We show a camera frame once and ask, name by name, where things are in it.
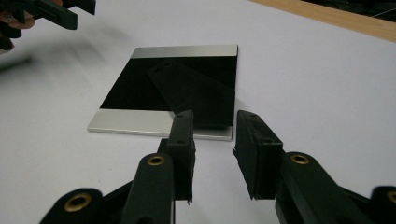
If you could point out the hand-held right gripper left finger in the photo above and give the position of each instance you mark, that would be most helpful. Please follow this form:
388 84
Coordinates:
182 146

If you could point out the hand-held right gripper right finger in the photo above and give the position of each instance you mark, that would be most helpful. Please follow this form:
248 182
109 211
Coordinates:
258 155

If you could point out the silver and black picture frame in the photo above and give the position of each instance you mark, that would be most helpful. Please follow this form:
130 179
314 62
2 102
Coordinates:
174 93

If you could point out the white paper sheet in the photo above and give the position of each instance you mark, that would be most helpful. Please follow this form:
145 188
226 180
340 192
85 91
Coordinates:
311 93

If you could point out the wooden table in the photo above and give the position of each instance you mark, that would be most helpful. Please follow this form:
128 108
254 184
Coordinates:
342 18

